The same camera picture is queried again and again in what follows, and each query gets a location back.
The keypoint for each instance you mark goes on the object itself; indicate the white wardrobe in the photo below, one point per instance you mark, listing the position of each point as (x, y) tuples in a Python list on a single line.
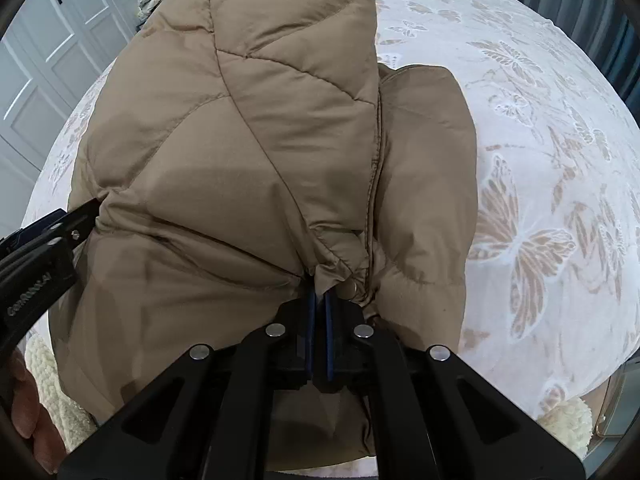
[(50, 60)]

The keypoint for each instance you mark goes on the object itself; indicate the tan quilted jacket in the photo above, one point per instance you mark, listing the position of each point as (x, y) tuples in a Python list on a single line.
[(250, 160)]

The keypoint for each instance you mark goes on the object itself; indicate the person's left hand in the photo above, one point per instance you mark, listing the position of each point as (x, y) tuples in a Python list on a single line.
[(27, 410)]

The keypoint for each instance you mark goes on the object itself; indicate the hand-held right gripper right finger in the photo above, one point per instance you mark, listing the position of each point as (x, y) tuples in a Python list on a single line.
[(329, 340)]

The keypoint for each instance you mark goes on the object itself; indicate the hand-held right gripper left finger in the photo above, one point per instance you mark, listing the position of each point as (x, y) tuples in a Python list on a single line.
[(312, 320)]

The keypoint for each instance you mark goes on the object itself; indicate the clear plastic object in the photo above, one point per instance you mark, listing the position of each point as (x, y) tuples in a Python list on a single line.
[(612, 400)]

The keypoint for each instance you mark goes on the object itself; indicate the grey-blue curtain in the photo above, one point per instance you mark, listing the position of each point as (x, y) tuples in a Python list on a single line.
[(620, 60)]

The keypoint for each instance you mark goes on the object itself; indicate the person's left forearm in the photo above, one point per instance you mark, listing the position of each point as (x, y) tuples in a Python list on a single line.
[(55, 390)]

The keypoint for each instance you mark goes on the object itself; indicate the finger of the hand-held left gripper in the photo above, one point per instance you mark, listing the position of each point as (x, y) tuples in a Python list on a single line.
[(80, 220)]

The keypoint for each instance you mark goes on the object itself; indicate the person's white fleece jacket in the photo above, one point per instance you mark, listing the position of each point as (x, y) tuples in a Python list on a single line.
[(567, 422)]

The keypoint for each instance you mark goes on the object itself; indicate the white butterfly-print bedspread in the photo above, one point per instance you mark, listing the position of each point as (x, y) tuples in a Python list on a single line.
[(525, 160)]

